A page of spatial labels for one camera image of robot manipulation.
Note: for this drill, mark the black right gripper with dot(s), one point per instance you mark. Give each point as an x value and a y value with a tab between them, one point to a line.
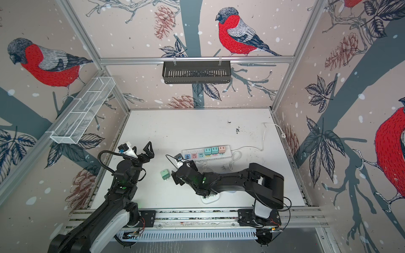
177	173

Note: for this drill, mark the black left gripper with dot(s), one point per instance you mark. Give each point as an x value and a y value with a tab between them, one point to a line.
150	154

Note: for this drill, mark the green plug adapter low cluster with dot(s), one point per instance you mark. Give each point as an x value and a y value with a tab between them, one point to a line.
165	174

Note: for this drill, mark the white square socket cube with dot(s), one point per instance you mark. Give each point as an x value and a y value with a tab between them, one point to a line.
210	199

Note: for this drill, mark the teal plug adapter cluster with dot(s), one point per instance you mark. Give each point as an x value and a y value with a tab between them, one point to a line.
207	152

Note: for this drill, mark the white multicolour power strip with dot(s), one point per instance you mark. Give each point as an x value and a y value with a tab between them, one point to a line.
198	154

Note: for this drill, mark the pink plug adapter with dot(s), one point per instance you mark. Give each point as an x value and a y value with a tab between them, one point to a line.
221	149

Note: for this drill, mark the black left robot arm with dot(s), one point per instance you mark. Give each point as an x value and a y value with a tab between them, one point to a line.
117	211

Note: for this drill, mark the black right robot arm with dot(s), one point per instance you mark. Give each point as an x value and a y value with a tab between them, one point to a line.
264	185

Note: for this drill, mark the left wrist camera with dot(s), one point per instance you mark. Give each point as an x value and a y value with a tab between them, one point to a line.
128	150

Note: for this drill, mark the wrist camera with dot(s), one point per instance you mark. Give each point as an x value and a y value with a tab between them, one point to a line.
128	150
179	160

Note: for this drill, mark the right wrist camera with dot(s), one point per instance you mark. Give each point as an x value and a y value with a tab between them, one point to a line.
179	160

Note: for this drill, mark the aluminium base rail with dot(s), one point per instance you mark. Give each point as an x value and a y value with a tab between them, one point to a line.
199	218

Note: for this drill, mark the white mesh wall shelf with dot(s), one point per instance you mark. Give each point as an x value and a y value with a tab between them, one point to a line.
75	124

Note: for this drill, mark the black wire basket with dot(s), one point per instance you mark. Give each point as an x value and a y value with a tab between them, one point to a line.
197	72

